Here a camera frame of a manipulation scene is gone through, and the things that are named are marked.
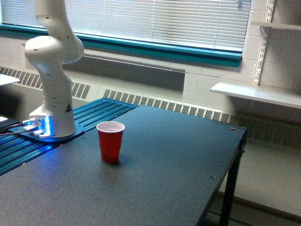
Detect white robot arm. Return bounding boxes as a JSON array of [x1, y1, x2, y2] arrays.
[[24, 0, 84, 138]]

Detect red plastic cup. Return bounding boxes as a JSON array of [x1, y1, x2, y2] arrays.
[[96, 121, 125, 163]]

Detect teal window sill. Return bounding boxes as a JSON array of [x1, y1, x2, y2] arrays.
[[0, 23, 243, 68]]

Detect black table leg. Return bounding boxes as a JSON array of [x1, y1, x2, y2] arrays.
[[219, 132, 247, 226]]

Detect white window blinds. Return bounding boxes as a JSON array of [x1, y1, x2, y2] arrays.
[[1, 0, 252, 53]]

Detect baseboard radiator grille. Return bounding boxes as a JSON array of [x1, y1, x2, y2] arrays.
[[0, 66, 301, 149]]

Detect white board at left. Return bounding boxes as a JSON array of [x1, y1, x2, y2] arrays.
[[0, 74, 20, 86]]

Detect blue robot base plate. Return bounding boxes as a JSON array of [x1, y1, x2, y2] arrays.
[[19, 123, 84, 144]]

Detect white lower wall shelf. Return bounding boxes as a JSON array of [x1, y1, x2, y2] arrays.
[[210, 82, 301, 109]]

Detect white wall shelf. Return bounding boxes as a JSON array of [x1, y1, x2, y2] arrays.
[[251, 22, 301, 31], [210, 82, 301, 109]]

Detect white upper wall shelf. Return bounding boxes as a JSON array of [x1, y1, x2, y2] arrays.
[[251, 22, 301, 31]]

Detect blue slotted aluminium rail bed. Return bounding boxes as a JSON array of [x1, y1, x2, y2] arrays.
[[0, 98, 137, 175]]

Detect black cables at base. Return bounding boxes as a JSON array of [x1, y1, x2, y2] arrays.
[[0, 121, 36, 137]]

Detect white shelf wall rail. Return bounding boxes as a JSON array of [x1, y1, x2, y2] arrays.
[[252, 0, 275, 86]]

